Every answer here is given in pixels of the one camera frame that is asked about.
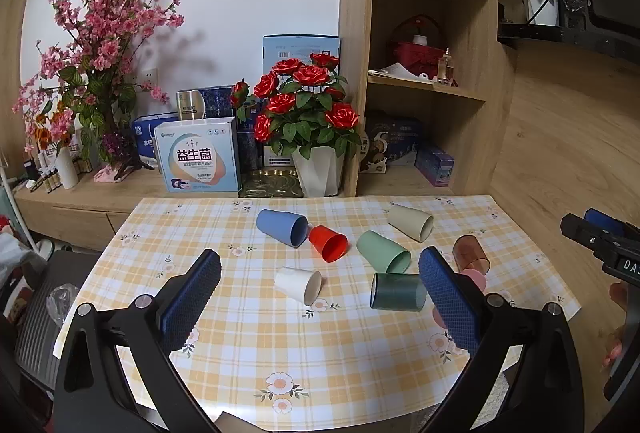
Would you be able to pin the person's right hand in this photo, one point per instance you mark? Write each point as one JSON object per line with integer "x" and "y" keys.
{"x": 619, "y": 295}

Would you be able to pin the tall light blue box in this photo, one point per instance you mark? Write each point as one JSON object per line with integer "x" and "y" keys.
{"x": 287, "y": 46}

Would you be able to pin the blue white bag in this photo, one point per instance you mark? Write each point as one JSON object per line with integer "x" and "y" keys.
{"x": 143, "y": 128}

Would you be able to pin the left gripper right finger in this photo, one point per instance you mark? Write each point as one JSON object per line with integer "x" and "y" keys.
{"x": 546, "y": 394}

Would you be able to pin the small white bottle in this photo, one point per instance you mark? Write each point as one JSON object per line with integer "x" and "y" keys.
{"x": 66, "y": 169}

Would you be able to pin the black chair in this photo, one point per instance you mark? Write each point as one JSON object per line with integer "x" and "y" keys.
{"x": 36, "y": 336}

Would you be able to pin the white faceted vase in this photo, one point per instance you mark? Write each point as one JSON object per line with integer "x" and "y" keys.
{"x": 320, "y": 175}

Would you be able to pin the white blue probiotic box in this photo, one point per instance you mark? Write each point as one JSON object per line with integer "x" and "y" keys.
{"x": 199, "y": 156}

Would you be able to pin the purple small box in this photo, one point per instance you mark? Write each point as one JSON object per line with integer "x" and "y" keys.
{"x": 435, "y": 165}

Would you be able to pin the wooden shelf unit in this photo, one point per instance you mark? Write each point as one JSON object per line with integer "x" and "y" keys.
{"x": 433, "y": 87}

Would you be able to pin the white cookie box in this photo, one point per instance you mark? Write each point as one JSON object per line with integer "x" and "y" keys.
{"x": 379, "y": 134}

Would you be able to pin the pink blossom branch arrangement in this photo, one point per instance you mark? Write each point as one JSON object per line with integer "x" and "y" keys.
{"x": 85, "y": 84}

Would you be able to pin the brown transparent cup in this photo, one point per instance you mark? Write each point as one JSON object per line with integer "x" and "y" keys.
{"x": 469, "y": 254}

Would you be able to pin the glass perfume bottle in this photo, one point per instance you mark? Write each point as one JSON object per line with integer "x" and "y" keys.
{"x": 445, "y": 69}

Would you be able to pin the pink plastic cup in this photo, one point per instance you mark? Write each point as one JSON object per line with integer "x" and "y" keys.
{"x": 478, "y": 279}

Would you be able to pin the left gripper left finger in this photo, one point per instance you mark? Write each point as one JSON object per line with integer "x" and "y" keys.
{"x": 92, "y": 393}

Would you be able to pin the red basket on shelf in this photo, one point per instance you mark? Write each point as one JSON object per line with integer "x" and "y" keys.
{"x": 417, "y": 44}

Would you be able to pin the small white cup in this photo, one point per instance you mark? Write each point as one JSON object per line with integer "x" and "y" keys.
{"x": 302, "y": 286}

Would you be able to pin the beige plastic cup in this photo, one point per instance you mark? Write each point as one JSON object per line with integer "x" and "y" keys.
{"x": 412, "y": 222}

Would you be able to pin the red plastic cup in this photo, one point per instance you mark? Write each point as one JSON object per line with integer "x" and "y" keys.
{"x": 329, "y": 244}

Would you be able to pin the green plastic cup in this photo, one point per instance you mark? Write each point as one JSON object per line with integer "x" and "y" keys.
{"x": 384, "y": 255}

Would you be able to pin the red rose bouquet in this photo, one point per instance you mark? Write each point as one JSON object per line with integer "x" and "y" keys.
{"x": 301, "y": 106}

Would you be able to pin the green patterned tray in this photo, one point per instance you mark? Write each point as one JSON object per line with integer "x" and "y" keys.
{"x": 271, "y": 183}

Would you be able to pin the low wooden sideboard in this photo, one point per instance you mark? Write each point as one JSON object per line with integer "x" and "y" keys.
{"x": 90, "y": 214}

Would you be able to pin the teal transparent cup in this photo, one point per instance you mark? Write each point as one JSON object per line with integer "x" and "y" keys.
{"x": 397, "y": 292}

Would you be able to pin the dark blue snack box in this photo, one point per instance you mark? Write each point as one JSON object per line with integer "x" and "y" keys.
{"x": 403, "y": 137}

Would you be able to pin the blue plastic cup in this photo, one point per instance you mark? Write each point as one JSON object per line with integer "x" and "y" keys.
{"x": 288, "y": 228}

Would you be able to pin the yellow plaid floral tablecloth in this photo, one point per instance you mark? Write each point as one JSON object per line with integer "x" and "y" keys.
{"x": 288, "y": 341}

